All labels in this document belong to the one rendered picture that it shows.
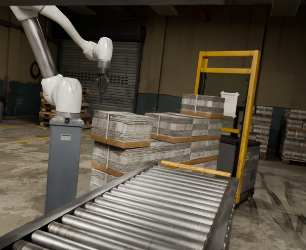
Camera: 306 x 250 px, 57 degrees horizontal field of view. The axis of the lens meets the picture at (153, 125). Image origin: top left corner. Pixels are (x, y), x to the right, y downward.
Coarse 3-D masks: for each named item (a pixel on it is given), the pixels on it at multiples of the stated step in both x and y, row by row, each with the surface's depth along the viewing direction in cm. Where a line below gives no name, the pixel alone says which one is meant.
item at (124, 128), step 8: (112, 120) 202; (120, 120) 197; (128, 120) 193; (136, 120) 199; (144, 120) 206; (152, 120) 213; (112, 128) 202; (120, 128) 196; (128, 128) 195; (136, 128) 202; (144, 128) 208; (112, 136) 201; (120, 136) 196; (128, 136) 196; (136, 136) 203; (144, 136) 210
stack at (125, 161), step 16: (96, 144) 220; (160, 144) 232; (176, 144) 246; (192, 144) 268; (96, 160) 220; (112, 160) 208; (128, 160) 201; (144, 160) 215; (160, 160) 232; (176, 160) 250; (96, 176) 220; (112, 176) 209
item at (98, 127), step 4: (96, 112) 213; (100, 112) 210; (104, 112) 207; (108, 112) 212; (112, 112) 217; (96, 116) 213; (100, 116) 210; (104, 116) 208; (92, 120) 216; (96, 120) 213; (100, 120) 210; (104, 120) 207; (92, 124) 217; (96, 124) 213; (100, 124) 210; (104, 124) 207; (92, 128) 215; (96, 128) 212; (100, 128) 209; (104, 128) 206; (92, 132) 215; (96, 132) 212; (100, 132) 209
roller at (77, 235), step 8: (56, 224) 84; (64, 224) 85; (48, 232) 83; (56, 232) 82; (64, 232) 82; (72, 232) 81; (80, 232) 81; (88, 232) 82; (72, 240) 80; (80, 240) 79; (88, 240) 79; (96, 240) 79; (104, 240) 78; (112, 240) 79; (96, 248) 78; (104, 248) 77; (112, 248) 76; (120, 248) 76; (128, 248) 76; (136, 248) 76
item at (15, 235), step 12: (144, 168) 161; (120, 180) 134; (96, 192) 114; (72, 204) 100; (84, 204) 103; (48, 216) 89; (60, 216) 90; (24, 228) 80; (36, 228) 80; (0, 240) 72; (12, 240) 73; (24, 240) 76
